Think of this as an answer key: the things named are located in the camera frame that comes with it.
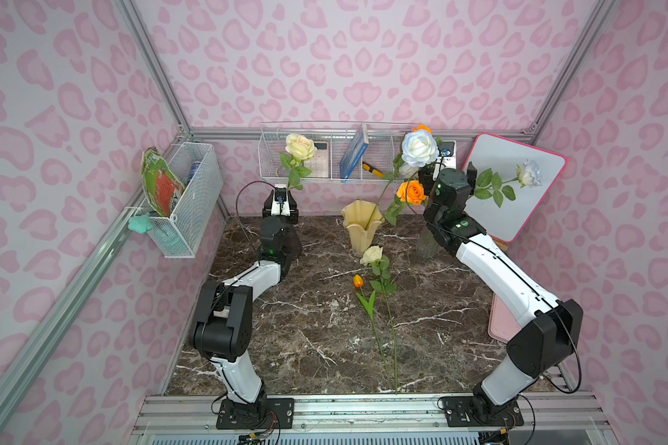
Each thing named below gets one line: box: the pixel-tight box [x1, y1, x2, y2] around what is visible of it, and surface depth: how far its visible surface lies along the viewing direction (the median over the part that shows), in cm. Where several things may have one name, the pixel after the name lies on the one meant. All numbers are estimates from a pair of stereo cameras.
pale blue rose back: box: [474, 159, 543, 209], surface depth 80 cm
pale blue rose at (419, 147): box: [401, 128, 440, 167], surface depth 62 cm
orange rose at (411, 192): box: [397, 179, 427, 206], surface depth 73 cm
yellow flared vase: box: [340, 200, 386, 255], surface depth 95 cm
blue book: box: [339, 123, 370, 183], surface depth 90 cm
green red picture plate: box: [141, 146, 186, 217], surface depth 75 cm
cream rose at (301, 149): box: [280, 133, 318, 191], surface depth 78 cm
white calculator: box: [303, 140, 330, 178], surface depth 97 cm
